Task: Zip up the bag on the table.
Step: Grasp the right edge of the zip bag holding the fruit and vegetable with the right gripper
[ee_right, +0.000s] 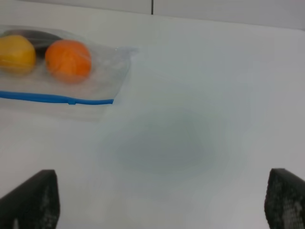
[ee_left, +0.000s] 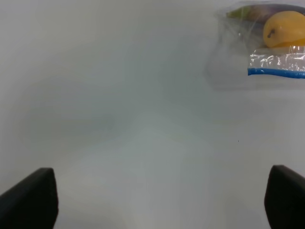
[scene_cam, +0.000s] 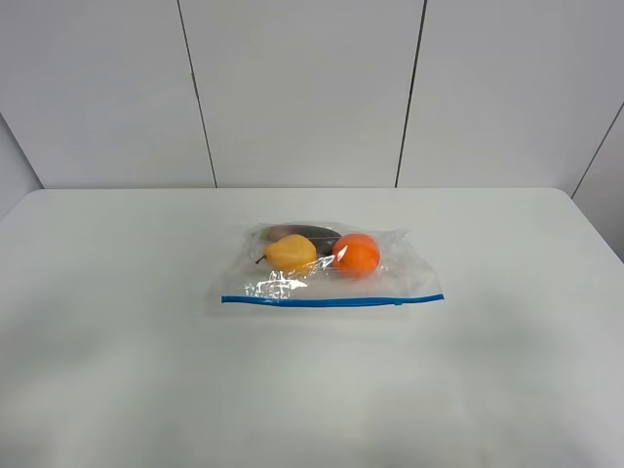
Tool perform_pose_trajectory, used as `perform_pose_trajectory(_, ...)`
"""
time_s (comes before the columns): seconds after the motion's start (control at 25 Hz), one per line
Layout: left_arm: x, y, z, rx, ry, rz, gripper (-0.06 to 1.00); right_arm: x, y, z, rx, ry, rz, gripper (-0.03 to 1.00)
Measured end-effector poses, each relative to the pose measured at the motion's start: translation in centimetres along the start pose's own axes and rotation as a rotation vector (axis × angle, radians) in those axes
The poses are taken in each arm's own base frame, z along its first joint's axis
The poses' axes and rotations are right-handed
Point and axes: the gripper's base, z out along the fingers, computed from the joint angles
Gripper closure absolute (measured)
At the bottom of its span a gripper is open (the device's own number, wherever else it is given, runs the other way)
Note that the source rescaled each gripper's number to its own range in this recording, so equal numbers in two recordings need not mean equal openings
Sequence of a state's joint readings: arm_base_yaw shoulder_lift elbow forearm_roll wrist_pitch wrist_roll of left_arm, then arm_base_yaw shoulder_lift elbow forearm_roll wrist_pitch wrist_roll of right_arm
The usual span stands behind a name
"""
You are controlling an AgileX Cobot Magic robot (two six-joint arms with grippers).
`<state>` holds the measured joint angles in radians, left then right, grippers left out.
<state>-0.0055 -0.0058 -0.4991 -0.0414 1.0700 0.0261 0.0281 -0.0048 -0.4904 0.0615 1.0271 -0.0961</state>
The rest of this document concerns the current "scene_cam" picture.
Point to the orange fruit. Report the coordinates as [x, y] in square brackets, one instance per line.
[356, 255]

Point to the dark purple eggplant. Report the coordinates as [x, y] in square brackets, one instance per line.
[322, 238]

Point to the clear zip bag blue strip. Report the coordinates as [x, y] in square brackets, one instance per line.
[402, 277]

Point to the yellow pear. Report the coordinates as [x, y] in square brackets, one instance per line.
[292, 252]

